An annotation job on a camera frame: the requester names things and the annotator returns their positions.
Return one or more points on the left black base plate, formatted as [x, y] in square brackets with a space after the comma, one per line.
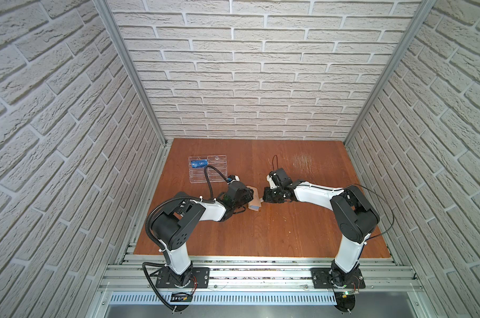
[197, 276]

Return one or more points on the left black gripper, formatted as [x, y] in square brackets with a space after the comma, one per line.
[246, 195]

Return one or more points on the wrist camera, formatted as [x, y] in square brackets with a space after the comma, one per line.
[232, 178]
[278, 179]

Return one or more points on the aluminium rail frame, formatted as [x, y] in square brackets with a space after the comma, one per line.
[265, 274]

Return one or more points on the tan leather card holder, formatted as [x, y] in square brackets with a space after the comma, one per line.
[255, 203]

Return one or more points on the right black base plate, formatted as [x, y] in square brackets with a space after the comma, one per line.
[327, 278]

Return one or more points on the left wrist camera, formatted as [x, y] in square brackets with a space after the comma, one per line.
[232, 178]

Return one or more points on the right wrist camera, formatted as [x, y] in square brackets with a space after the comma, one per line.
[278, 179]

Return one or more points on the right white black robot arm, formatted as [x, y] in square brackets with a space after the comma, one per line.
[355, 216]

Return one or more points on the left corner aluminium post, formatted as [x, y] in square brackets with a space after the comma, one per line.
[112, 28]

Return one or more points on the blue item in box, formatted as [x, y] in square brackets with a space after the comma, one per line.
[199, 163]

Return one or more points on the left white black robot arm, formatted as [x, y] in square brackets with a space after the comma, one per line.
[171, 223]

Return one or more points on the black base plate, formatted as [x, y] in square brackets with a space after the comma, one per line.
[197, 276]
[327, 278]

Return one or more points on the perforated metal vent strip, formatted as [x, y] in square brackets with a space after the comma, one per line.
[272, 298]

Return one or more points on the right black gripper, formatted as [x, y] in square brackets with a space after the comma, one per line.
[268, 195]

